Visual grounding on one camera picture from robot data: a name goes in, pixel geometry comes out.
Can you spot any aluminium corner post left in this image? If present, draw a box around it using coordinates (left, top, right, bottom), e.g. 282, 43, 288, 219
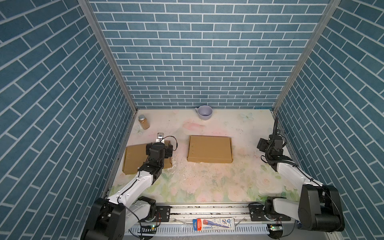
78, 0, 138, 114

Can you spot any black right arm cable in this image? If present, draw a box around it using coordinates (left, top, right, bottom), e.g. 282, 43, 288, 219
260, 116, 343, 238

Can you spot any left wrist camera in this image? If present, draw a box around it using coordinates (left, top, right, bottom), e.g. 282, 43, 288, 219
156, 133, 164, 143

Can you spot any blue red white packet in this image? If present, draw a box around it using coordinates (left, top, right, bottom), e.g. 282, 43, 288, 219
193, 218, 235, 232

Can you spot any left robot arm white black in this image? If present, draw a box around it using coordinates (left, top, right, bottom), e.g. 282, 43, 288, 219
81, 140, 174, 240

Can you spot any brown cardboard box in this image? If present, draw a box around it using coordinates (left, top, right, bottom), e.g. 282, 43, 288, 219
122, 140, 172, 175
187, 135, 234, 164

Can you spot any aluminium corner post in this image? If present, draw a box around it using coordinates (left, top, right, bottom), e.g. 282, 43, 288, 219
78, 0, 138, 114
272, 0, 341, 116

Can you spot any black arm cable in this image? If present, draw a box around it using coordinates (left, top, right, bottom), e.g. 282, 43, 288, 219
115, 135, 178, 239
260, 116, 343, 238

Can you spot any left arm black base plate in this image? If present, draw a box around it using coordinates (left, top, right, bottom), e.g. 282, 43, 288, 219
139, 206, 171, 224

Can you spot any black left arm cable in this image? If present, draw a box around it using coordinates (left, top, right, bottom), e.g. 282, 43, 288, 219
115, 135, 178, 239

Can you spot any aluminium front rail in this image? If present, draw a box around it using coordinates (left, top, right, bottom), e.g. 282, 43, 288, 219
78, 202, 343, 240

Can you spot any glass spice jar silver lid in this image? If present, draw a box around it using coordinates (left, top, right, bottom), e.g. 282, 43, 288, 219
138, 115, 150, 130

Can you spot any lavender ceramic mug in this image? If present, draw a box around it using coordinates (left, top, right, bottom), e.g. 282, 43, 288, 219
194, 105, 213, 121

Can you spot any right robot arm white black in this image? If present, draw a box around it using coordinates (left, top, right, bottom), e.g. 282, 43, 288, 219
257, 135, 345, 233

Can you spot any aluminium corner post right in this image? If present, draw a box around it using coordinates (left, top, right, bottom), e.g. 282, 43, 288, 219
272, 0, 341, 116

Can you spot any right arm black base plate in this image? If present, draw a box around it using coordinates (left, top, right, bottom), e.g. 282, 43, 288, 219
248, 203, 291, 222

